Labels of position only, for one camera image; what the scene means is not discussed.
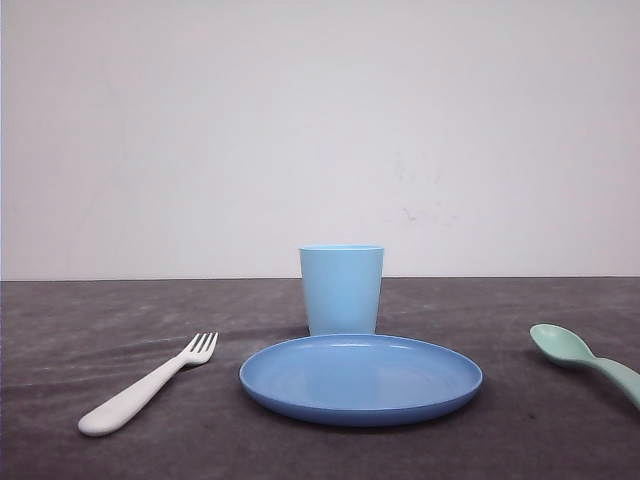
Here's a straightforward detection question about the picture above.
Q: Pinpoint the light blue plastic cup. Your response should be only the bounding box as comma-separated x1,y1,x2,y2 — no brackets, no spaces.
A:
299,244,384,336

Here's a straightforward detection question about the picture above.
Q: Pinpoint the mint green plastic spoon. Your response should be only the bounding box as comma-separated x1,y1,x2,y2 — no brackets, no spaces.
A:
529,324,639,409

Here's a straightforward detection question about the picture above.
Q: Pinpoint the white plastic fork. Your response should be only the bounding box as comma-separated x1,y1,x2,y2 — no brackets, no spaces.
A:
78,332,219,437

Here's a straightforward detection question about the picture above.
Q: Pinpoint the blue plastic plate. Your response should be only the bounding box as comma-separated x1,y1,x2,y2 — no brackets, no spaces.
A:
239,334,484,427

